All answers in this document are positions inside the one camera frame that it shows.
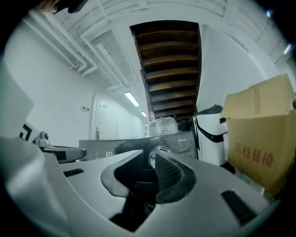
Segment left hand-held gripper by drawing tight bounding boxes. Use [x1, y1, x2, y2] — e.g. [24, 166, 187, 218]
[0, 67, 87, 163]

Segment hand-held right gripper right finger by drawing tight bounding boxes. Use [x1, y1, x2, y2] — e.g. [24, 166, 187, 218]
[138, 150, 281, 237]

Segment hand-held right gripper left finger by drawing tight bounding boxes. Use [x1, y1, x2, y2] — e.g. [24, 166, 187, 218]
[43, 149, 144, 237]

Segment black washing machine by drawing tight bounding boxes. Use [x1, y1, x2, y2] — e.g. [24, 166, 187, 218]
[78, 131, 200, 232]

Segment round shiny metal knob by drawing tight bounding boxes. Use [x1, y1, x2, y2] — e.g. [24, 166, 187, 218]
[148, 145, 171, 169]

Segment white door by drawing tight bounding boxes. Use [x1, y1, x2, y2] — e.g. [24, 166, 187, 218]
[93, 92, 119, 141]

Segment white appliance with black stripes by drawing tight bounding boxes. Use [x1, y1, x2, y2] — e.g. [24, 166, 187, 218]
[192, 104, 229, 167]

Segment large brown cardboard box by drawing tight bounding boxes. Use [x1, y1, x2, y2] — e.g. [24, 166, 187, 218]
[220, 73, 296, 198]

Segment crumpled clear plastic bag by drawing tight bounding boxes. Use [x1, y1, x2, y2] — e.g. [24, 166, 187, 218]
[145, 116, 179, 137]

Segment white ceiling pipes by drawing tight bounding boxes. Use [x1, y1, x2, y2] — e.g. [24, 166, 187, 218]
[25, 0, 148, 93]

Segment dark wooden staircase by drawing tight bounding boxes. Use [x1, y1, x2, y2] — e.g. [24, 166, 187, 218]
[129, 20, 203, 121]

